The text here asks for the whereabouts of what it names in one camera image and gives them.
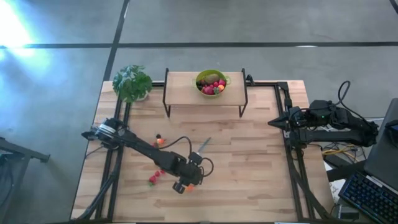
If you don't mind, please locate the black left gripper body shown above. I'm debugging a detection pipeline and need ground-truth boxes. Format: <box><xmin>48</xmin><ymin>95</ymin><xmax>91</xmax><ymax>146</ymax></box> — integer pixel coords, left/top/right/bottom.
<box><xmin>172</xmin><ymin>164</ymin><xmax>205</xmax><ymax>195</ymax></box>

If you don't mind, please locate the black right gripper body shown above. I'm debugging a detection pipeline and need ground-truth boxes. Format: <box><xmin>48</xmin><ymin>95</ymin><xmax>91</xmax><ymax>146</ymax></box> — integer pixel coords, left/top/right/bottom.
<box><xmin>281</xmin><ymin>108</ymin><xmax>297</xmax><ymax>138</ymax></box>

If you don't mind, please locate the knife with cream handle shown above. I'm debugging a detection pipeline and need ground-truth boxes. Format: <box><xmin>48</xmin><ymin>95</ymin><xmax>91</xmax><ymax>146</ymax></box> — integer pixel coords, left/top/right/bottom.
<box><xmin>197</xmin><ymin>137</ymin><xmax>212</xmax><ymax>156</ymax></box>

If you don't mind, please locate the green colander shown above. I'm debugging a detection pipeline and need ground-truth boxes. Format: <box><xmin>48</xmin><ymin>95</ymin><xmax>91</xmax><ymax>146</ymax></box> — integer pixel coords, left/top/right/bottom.
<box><xmin>195</xmin><ymin>68</ymin><xmax>231</xmax><ymax>99</ymax></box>

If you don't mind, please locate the white paper sheet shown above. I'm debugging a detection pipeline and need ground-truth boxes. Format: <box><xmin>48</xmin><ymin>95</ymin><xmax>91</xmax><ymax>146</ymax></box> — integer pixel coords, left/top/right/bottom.
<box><xmin>329</xmin><ymin>179</ymin><xmax>346</xmax><ymax>203</ymax></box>

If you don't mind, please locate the wooden shelf with black legs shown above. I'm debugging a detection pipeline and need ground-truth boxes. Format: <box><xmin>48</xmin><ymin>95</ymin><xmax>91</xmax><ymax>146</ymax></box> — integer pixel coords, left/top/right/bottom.
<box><xmin>162</xmin><ymin>67</ymin><xmax>249</xmax><ymax>118</ymax></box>

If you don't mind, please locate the grey laptop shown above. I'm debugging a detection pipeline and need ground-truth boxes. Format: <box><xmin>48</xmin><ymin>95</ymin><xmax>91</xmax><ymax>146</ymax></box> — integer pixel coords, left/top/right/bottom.
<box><xmin>364</xmin><ymin>98</ymin><xmax>398</xmax><ymax>187</ymax></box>

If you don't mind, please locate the black backlit keyboard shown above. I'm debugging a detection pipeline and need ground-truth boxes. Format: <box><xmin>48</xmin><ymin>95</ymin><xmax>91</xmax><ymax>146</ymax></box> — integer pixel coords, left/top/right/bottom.
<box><xmin>338</xmin><ymin>170</ymin><xmax>398</xmax><ymax>224</ymax></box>

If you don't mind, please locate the green leafy plant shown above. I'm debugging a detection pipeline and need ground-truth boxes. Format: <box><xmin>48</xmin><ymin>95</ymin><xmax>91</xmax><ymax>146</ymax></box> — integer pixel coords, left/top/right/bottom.
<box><xmin>112</xmin><ymin>64</ymin><xmax>153</xmax><ymax>103</ymax></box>

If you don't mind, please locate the black metal stand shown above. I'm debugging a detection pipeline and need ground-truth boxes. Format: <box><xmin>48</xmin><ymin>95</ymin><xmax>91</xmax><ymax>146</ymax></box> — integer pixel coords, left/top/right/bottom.
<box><xmin>0</xmin><ymin>136</ymin><xmax>51</xmax><ymax>224</ymax></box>

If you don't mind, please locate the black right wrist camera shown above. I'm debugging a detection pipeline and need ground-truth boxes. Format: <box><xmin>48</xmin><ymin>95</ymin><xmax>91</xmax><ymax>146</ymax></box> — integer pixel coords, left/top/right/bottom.
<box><xmin>294</xmin><ymin>110</ymin><xmax>308</xmax><ymax>127</ymax></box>

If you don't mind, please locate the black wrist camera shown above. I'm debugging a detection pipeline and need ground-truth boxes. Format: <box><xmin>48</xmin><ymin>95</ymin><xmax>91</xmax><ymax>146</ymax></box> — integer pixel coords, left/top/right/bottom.
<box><xmin>294</xmin><ymin>110</ymin><xmax>308</xmax><ymax>127</ymax></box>
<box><xmin>188</xmin><ymin>151</ymin><xmax>203</xmax><ymax>165</ymax></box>

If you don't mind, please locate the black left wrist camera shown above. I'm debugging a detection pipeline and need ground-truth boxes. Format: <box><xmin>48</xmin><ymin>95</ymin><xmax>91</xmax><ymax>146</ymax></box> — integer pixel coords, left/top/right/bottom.
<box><xmin>188</xmin><ymin>151</ymin><xmax>203</xmax><ymax>165</ymax></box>

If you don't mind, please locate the yellow cable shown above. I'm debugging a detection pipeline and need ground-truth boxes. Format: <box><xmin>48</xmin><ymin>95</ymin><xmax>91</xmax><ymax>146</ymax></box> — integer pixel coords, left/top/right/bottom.
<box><xmin>322</xmin><ymin>144</ymin><xmax>358</xmax><ymax>156</ymax></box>

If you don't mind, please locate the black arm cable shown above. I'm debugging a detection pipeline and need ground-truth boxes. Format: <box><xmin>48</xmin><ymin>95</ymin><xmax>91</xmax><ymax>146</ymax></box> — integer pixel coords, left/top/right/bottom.
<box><xmin>337</xmin><ymin>80</ymin><xmax>379</xmax><ymax>128</ymax></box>

